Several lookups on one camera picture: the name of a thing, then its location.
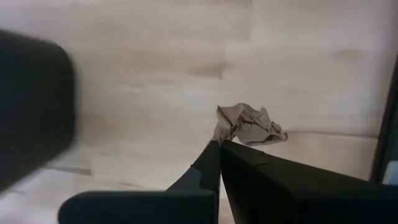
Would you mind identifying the brown paper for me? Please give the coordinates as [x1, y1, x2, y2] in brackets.
[211, 102, 289, 147]

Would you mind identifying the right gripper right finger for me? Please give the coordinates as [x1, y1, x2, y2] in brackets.
[221, 140, 398, 224]

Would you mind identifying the black trash bin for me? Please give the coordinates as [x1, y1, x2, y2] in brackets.
[0, 29, 77, 192]

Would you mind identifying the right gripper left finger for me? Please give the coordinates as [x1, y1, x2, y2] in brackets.
[58, 140, 221, 224]

